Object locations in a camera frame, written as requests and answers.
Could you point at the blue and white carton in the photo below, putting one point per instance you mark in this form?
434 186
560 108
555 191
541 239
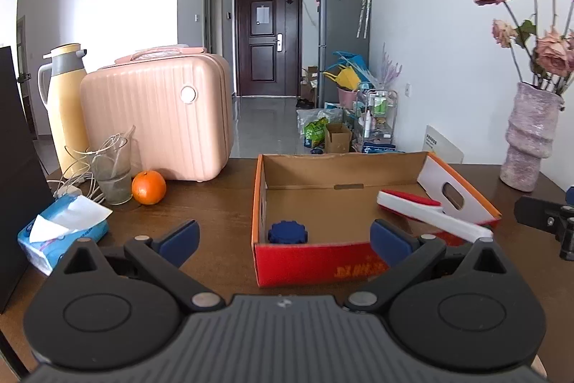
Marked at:
379 148

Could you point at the black flat panel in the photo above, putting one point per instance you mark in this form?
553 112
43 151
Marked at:
18 185

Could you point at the dried pink rose bouquet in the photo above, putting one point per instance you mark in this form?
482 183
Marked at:
551 51

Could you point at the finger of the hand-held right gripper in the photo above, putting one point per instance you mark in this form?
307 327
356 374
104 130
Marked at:
533 210

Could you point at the white board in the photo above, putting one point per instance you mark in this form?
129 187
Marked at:
441 145

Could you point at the blue tissue pack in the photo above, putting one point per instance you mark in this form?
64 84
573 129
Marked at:
54 239

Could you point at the metal storage cart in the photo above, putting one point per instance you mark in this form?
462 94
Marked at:
376 114

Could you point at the small open cardboard box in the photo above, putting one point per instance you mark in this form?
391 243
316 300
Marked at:
338 138

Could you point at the purple dried flowers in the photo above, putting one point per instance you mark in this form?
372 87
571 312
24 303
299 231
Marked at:
385 69

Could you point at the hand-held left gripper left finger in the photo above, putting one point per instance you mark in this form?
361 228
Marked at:
181 237

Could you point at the yellow thermos jug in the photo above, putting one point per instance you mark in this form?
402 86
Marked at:
67 109

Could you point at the clear glass cup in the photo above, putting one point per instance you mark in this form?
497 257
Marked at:
112 181

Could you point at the clear plastic bag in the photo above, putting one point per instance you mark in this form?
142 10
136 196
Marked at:
309 114

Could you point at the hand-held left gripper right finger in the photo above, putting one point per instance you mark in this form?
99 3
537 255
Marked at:
390 241

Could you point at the orange fruit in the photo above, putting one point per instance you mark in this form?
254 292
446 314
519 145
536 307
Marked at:
149 188

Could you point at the white folded umbrella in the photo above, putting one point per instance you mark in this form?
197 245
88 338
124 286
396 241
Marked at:
364 15

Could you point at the green plastic bag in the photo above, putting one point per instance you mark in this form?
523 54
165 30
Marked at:
316 131

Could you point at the pink bin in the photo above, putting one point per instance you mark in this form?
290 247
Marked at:
347 98

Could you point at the red and white lint brush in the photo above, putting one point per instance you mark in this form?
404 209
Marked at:
448 221

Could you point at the stacked cardboard boxes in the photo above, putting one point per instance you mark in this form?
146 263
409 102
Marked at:
310 80

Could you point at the pink textured vase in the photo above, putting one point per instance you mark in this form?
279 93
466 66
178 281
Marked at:
529 140

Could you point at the pink ribbed suitcase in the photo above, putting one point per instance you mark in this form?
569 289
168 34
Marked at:
148 118

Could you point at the blue bag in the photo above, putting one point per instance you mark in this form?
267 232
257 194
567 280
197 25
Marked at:
354 60

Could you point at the dark brown entrance door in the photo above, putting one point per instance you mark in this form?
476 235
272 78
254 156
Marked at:
269 64

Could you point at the yellow bag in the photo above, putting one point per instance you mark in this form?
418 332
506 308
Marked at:
345 78

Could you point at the grey refrigerator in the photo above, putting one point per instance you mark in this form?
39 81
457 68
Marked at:
341 28

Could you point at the blue round scalloped lid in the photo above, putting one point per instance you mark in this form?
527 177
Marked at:
287 232

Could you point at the red and orange cardboard box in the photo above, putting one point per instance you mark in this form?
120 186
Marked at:
314 262

